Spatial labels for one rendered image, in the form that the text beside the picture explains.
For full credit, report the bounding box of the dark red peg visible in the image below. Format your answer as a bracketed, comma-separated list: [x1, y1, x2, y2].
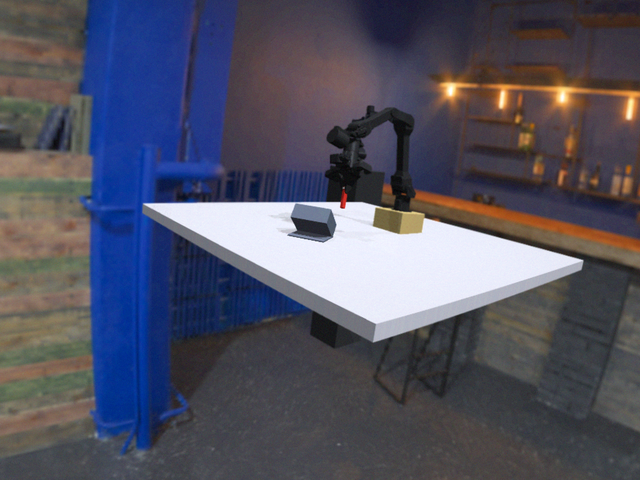
[340, 186, 347, 209]

